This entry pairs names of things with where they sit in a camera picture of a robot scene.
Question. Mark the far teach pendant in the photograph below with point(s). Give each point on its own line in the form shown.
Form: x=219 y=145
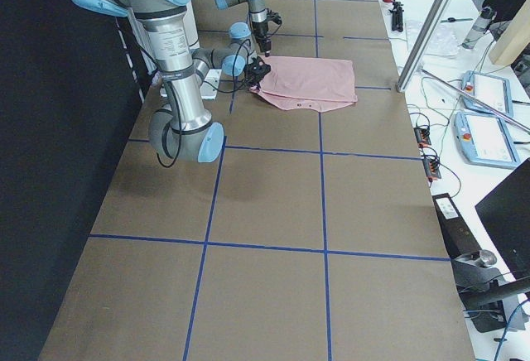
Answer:
x=490 y=89

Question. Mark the wooden beam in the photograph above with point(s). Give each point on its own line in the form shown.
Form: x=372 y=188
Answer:
x=515 y=36

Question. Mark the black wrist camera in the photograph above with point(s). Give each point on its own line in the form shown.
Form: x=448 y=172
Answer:
x=274 y=17
x=261 y=66

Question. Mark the black monitor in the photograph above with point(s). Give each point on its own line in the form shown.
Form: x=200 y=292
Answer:
x=504 y=213

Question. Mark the orange connector block near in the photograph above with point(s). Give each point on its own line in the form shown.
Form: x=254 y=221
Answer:
x=431 y=165

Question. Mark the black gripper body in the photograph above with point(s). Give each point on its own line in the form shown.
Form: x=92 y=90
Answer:
x=253 y=70
x=262 y=34

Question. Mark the teach pendant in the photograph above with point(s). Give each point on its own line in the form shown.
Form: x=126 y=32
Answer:
x=490 y=89
x=484 y=140

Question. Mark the near teach pendant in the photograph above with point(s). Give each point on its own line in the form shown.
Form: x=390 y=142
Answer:
x=484 y=140

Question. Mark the black box with label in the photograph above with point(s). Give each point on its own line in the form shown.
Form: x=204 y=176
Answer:
x=458 y=238

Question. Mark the black tripod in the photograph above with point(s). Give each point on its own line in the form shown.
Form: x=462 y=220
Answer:
x=396 y=11

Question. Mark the orange connector block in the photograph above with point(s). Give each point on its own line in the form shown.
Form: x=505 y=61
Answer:
x=422 y=135
x=431 y=165

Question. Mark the pink Snoopy t-shirt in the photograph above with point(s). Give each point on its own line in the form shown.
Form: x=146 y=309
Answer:
x=318 y=84

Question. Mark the clear spray bottle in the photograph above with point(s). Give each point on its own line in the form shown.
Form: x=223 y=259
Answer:
x=479 y=28

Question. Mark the orange connector block far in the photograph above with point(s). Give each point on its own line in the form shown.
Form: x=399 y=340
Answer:
x=422 y=135

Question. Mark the aluminium frame post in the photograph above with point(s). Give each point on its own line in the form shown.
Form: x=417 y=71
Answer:
x=415 y=57

